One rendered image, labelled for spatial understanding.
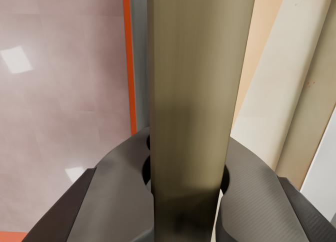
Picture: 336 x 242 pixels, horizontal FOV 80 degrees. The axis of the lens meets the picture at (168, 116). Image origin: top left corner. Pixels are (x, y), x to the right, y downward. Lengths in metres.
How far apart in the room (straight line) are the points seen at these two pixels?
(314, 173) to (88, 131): 0.19
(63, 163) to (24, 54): 0.11
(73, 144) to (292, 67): 0.20
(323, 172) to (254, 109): 0.07
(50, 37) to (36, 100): 0.06
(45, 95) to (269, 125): 0.19
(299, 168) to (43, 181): 0.24
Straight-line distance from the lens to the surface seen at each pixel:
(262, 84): 0.18
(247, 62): 0.17
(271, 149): 0.21
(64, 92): 0.19
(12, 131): 0.24
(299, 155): 0.20
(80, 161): 0.22
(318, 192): 0.21
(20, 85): 0.21
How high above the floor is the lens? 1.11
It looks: 64 degrees down
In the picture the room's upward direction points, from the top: 176 degrees counter-clockwise
